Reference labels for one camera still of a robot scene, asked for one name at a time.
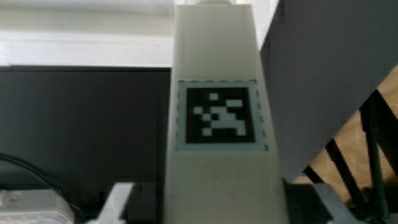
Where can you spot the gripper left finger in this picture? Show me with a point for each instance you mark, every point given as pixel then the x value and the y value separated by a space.
pixel 110 213

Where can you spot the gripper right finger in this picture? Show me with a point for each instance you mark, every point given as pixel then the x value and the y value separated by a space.
pixel 320 207

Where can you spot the white desk tabletop panel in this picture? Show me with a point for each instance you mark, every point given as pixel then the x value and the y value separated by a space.
pixel 98 32

